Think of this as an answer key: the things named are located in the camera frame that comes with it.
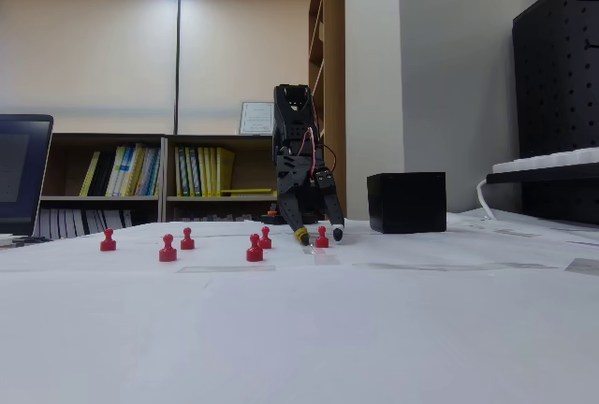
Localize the yellow blue book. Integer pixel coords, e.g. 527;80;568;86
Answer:
105;144;137;197

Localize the white power cable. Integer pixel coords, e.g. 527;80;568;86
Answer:
475;178;498;221

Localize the black square bin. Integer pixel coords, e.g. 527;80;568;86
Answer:
366;171;447;235

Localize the black binder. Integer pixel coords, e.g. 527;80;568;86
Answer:
87;150;117;197

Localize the white power strip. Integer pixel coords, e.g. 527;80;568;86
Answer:
491;146;599;175

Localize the black shelf rail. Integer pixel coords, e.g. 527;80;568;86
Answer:
485;163;599;186

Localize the thin yellow book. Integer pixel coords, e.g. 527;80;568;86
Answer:
79;151;101;197

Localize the laptop screen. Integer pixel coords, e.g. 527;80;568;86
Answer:
0;113;55;238

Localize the row of white journals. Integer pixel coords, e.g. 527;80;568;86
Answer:
38;209;135;240

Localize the black vertical wall pole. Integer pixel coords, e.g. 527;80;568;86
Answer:
173;0;183;137

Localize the tall wooden bookshelf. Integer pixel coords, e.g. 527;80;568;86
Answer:
307;0;347;221

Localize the framed white notice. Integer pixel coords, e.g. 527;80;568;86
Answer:
239;101;276;137

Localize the white paper table cover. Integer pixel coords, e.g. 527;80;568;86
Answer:
0;216;599;404

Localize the clear tape strip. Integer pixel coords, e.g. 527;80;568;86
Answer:
301;242;343;267
352;261;559;272
176;265;277;275
564;257;599;277

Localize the black pegboard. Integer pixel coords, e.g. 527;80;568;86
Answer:
511;0;599;226

